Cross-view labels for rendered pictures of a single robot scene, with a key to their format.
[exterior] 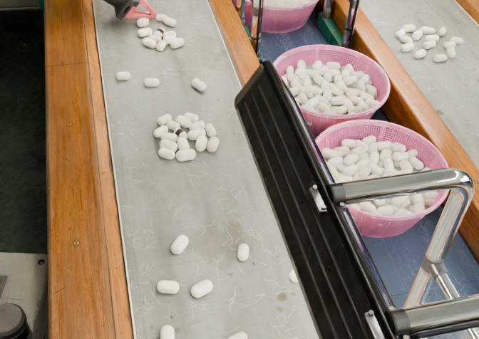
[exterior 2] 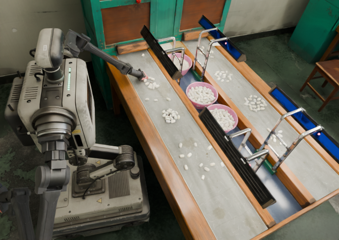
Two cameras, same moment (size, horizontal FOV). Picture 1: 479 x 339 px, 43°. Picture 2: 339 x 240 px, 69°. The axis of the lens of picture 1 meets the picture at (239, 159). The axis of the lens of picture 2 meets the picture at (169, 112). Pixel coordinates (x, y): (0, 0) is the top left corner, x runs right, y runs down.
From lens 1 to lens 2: 82 cm
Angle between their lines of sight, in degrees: 12
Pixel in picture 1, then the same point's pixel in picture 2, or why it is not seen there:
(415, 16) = (218, 67)
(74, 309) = (164, 165)
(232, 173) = (185, 124)
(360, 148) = (214, 112)
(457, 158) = (238, 112)
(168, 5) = (149, 72)
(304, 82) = (194, 94)
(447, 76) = (230, 86)
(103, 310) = (170, 164)
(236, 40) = (173, 83)
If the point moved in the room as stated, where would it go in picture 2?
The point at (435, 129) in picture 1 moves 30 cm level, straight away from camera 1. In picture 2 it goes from (231, 104) to (233, 80)
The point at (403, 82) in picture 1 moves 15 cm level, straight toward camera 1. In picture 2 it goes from (220, 91) to (220, 104)
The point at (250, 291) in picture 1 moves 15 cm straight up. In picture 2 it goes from (199, 154) to (203, 141)
